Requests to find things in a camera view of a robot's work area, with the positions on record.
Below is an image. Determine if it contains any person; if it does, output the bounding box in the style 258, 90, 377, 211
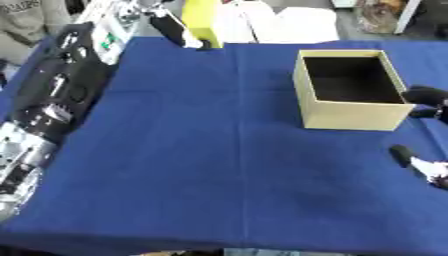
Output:
0, 0, 74, 65

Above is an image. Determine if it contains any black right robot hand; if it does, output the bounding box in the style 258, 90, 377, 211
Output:
388, 85, 448, 191

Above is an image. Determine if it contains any yellow rectangular block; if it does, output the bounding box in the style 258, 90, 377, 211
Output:
180, 0, 226, 49

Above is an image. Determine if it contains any tan cardboard box black inside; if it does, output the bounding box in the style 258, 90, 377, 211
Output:
290, 49, 419, 132

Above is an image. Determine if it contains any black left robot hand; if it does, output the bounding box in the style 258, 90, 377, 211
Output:
147, 12, 214, 52

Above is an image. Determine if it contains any white sheet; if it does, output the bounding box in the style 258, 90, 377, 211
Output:
215, 0, 342, 45

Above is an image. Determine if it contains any brown bag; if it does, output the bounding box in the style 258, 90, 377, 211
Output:
355, 0, 410, 34

